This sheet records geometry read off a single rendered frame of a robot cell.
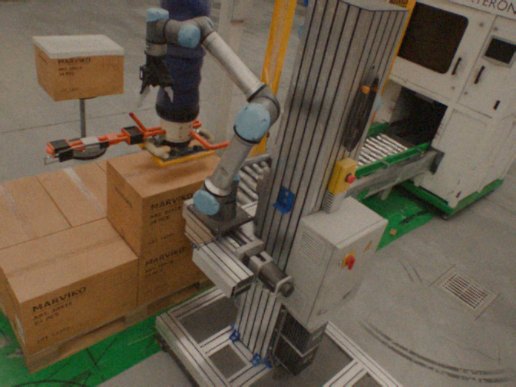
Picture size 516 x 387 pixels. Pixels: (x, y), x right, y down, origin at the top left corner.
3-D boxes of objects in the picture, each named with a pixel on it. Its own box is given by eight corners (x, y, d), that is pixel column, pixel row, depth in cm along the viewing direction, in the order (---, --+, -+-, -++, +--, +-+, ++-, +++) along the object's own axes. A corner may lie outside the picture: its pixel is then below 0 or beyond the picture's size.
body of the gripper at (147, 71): (156, 78, 172) (157, 48, 165) (167, 87, 167) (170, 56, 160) (138, 81, 167) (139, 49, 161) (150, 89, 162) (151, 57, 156)
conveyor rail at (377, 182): (425, 167, 422) (432, 150, 412) (429, 170, 419) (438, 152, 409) (243, 246, 280) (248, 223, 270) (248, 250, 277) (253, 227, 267)
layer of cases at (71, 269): (144, 193, 352) (147, 150, 330) (217, 269, 295) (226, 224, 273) (-25, 242, 279) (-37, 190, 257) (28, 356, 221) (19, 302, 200)
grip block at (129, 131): (135, 134, 223) (136, 124, 220) (144, 143, 218) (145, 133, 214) (120, 137, 218) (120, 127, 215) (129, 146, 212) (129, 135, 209)
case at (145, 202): (190, 191, 296) (196, 139, 275) (226, 223, 273) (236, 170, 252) (107, 216, 259) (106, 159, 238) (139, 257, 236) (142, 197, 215)
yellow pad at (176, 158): (204, 146, 246) (205, 138, 244) (214, 154, 241) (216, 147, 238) (150, 158, 226) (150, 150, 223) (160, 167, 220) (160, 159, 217)
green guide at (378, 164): (423, 150, 419) (427, 141, 414) (433, 154, 413) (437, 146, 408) (312, 192, 320) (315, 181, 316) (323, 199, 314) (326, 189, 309)
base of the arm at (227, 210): (243, 215, 201) (246, 198, 196) (217, 226, 192) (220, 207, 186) (223, 198, 210) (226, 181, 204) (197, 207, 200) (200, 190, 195)
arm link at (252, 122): (225, 206, 190) (285, 107, 158) (209, 223, 178) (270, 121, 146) (203, 190, 191) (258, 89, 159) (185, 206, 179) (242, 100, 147)
